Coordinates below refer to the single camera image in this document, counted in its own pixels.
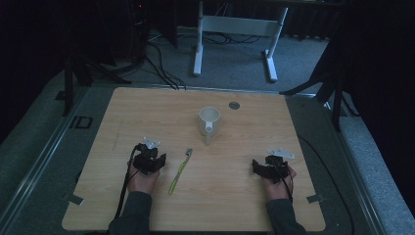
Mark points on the green toothbrush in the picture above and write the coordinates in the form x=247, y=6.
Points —
x=179, y=171

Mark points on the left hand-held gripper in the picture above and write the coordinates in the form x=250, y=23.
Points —
x=148, y=159

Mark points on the black tripod stand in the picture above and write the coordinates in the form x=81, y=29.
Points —
x=88, y=68
x=329, y=88

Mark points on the person's right hand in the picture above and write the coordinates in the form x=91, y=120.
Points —
x=279, y=188

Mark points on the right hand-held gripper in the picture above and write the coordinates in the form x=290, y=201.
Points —
x=272, y=164

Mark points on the black rectangular floor bracket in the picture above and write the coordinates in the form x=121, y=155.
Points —
x=81, y=122

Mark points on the grey tape strip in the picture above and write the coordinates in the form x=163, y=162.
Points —
x=315, y=198
x=73, y=198

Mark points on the person's left hand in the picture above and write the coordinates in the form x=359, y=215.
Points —
x=142, y=182

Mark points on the white metal desk frame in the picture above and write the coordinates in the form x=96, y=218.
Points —
x=236, y=36

